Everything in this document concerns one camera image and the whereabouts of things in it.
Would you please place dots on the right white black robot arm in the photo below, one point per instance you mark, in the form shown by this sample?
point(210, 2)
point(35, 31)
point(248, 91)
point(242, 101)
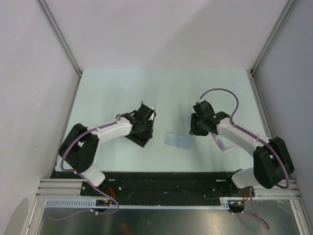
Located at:
point(271, 159)

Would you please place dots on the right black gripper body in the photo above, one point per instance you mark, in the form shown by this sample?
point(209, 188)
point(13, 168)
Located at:
point(197, 127)

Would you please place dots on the light blue cleaning cloth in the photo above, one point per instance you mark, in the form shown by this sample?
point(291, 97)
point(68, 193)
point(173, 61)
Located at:
point(178, 140)

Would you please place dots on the black glasses case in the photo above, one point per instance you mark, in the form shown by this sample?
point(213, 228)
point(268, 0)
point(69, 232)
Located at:
point(141, 133)

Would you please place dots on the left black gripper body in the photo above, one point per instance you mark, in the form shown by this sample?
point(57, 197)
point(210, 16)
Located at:
point(144, 122)

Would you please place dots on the white slotted cable duct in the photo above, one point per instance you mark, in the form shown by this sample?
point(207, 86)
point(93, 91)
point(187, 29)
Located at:
point(92, 203)

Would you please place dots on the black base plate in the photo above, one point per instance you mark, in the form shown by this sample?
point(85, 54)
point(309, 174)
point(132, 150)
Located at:
point(212, 184)

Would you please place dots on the pink purple sunglasses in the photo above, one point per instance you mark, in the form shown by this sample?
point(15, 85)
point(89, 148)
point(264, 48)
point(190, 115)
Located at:
point(220, 144)

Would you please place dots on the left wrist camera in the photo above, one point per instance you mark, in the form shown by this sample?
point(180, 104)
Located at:
point(149, 112)

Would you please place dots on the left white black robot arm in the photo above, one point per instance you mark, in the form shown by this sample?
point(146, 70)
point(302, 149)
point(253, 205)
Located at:
point(78, 149)

